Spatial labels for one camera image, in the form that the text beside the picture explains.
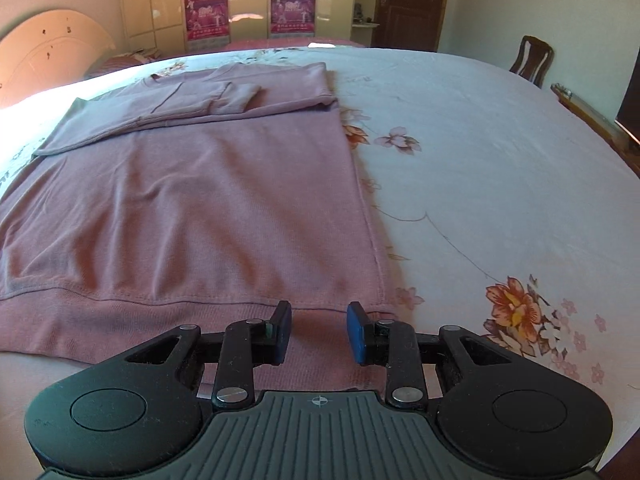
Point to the light blue floral bed sheet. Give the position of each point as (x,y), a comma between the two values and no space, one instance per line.
(500,185)

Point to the pink long-sleeved sweater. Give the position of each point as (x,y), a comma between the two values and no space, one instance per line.
(200,200)

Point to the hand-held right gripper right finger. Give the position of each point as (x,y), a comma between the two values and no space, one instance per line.
(356,332)

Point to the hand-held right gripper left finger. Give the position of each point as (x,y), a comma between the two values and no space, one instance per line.
(283,330)

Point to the cream wooden headboard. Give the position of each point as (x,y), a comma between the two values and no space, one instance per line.
(45,50)

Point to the dark wooden door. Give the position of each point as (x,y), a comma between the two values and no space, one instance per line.
(410,5)

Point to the dark wooden chair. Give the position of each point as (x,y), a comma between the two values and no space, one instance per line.
(532,60)

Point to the cream wardrobe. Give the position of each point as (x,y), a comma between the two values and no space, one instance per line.
(145,5)

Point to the pink wall poster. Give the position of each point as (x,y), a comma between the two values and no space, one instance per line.
(206,16)
(292,6)

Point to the pink checked bed sheet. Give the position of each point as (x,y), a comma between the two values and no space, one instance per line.
(285,43)

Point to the striped pillow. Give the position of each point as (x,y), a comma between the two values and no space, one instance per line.
(125,62)

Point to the white corner shelf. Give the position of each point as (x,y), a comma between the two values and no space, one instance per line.
(366,5)

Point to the wooden bed footboard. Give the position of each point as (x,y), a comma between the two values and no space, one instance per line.
(590,115)

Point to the dark flat panel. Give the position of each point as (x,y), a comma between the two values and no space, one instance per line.
(631,95)

